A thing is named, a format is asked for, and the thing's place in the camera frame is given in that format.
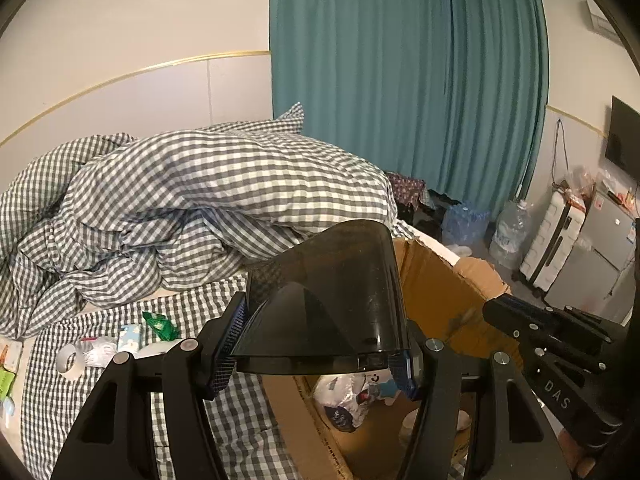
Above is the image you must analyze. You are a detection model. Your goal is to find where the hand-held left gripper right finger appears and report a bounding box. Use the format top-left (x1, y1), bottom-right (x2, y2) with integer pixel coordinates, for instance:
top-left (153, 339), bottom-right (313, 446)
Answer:
top-left (389, 321), bottom-right (571, 480)

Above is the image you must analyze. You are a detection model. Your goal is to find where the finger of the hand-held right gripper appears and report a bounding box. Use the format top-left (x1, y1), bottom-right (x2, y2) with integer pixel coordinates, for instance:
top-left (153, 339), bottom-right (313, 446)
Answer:
top-left (545, 305), bottom-right (616, 343)
top-left (482, 294), bottom-right (607, 374)

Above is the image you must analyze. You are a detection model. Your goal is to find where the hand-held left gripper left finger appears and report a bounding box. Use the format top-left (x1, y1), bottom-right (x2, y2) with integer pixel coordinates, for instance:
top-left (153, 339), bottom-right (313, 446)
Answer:
top-left (50, 292), bottom-right (248, 480)

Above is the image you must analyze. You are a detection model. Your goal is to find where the green wrapper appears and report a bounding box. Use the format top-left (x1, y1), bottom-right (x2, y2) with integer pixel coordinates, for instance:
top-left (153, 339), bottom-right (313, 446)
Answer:
top-left (142, 311), bottom-right (179, 343)

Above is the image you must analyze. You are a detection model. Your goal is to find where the white printed plastic bag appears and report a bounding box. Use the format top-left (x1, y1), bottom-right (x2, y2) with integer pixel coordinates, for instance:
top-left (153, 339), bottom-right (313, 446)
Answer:
top-left (312, 372), bottom-right (401, 433)

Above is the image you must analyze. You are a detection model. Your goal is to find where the brown cardboard box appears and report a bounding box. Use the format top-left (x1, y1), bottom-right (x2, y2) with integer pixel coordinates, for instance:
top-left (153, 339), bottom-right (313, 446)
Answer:
top-left (262, 237), bottom-right (526, 480)

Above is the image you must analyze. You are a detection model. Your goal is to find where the blue white tissue pack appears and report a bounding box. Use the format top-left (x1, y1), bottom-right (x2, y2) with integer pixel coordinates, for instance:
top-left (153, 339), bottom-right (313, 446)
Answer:
top-left (116, 324), bottom-right (143, 353)

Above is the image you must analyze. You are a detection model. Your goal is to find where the dark translucent plastic cover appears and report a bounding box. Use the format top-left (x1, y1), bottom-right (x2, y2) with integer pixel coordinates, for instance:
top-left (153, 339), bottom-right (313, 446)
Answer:
top-left (235, 220), bottom-right (413, 376)

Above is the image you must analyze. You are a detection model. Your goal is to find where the clear plastic bag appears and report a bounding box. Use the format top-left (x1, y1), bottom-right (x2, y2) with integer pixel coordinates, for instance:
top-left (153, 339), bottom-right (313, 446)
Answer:
top-left (75, 335), bottom-right (121, 366)

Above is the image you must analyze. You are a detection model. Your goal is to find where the clear tape roll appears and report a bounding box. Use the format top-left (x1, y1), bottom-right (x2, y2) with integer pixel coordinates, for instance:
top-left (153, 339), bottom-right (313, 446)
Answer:
top-left (55, 342), bottom-right (88, 377)

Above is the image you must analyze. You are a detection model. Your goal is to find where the person's right hand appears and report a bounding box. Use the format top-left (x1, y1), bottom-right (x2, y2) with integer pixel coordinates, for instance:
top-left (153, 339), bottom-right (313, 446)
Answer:
top-left (557, 427), bottom-right (603, 480)

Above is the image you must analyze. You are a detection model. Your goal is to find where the silver mini fridge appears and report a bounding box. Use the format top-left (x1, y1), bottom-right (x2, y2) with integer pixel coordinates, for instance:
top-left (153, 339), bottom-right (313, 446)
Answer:
top-left (545, 187), bottom-right (640, 326)

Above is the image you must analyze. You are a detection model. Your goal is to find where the white suitcase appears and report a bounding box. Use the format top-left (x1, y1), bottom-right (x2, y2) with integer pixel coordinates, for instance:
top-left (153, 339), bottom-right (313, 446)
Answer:
top-left (520, 191), bottom-right (587, 291)

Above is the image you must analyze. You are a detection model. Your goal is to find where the large clear water bottle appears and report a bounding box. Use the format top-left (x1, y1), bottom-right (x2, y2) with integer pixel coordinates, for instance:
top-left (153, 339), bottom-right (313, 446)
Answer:
top-left (489, 199), bottom-right (532, 270)

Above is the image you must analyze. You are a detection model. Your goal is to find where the shrink-wrapped water bottle pack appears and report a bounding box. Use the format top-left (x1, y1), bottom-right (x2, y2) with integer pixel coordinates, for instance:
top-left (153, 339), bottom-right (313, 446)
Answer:
top-left (442, 201), bottom-right (491, 248)

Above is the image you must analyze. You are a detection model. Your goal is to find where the grey checked duvet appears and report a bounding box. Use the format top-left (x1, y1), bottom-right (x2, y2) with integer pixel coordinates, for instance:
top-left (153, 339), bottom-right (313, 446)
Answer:
top-left (0, 102), bottom-right (398, 338)

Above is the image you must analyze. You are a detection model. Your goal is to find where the black clothes pile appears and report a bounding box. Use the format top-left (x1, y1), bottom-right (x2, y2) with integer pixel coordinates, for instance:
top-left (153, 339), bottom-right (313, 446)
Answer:
top-left (415, 190), bottom-right (466, 241)

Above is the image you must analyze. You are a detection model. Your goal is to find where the grey checked bed sheet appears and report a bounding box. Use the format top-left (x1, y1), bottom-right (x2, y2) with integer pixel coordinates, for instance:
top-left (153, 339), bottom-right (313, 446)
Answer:
top-left (0, 260), bottom-right (306, 480)

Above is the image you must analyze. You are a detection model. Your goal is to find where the dark floral cloth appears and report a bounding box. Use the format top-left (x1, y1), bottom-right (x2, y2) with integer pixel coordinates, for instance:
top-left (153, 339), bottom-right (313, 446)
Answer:
top-left (385, 171), bottom-right (426, 221)

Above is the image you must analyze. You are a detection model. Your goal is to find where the teal curtain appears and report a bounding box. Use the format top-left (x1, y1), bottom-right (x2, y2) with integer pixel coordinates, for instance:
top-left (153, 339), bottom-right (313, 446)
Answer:
top-left (269, 0), bottom-right (546, 233)

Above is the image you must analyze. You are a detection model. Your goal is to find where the white air conditioner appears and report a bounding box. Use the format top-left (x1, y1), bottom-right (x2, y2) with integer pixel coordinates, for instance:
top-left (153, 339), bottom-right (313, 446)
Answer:
top-left (582, 0), bottom-right (621, 41)

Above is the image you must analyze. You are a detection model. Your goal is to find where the black wall television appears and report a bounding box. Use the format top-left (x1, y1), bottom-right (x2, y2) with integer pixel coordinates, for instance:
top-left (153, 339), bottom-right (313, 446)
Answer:
top-left (605, 95), bottom-right (640, 181)

